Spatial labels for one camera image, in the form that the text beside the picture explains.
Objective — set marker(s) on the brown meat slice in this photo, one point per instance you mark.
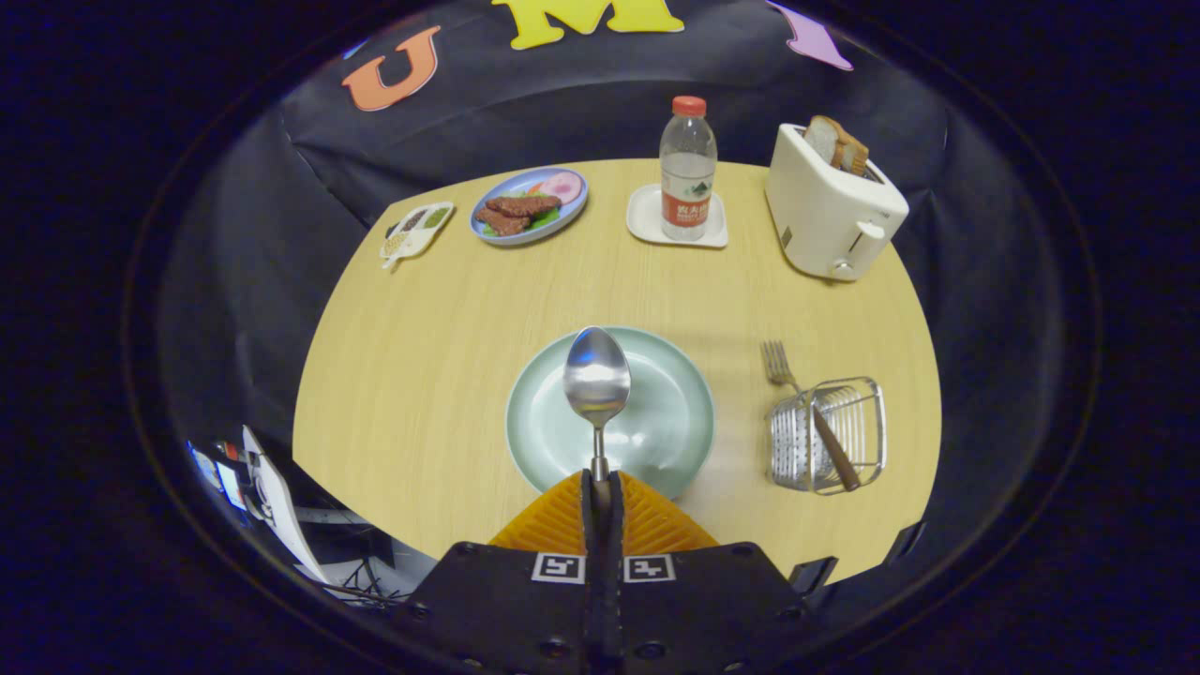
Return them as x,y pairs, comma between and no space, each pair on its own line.
502,223
523,204

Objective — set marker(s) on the small metal mesh basket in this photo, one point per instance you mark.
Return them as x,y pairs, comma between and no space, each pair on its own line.
858,422

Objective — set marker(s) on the toast bread slice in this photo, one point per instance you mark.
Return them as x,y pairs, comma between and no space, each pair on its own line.
856,155
821,139

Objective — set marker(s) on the white divided seasoning dish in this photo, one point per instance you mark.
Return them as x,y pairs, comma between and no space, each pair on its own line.
417,230

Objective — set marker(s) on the pale green plate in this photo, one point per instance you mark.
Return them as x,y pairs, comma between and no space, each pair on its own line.
666,412

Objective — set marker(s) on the blue plate with food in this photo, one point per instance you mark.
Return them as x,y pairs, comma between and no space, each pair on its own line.
502,236

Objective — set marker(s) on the white board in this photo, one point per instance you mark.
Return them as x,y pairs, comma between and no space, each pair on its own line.
281,506

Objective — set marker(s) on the white square coaster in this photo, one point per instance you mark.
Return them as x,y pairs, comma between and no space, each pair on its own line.
645,220

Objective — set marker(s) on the water bottle with red cap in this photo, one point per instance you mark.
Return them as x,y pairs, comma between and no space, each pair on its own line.
687,178

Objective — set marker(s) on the pink ham slice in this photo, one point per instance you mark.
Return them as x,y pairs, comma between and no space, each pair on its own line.
562,186

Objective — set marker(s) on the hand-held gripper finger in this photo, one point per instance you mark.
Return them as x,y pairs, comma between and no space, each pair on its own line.
591,534
614,534

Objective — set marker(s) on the white toaster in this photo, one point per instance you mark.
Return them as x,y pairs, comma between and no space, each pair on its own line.
825,225

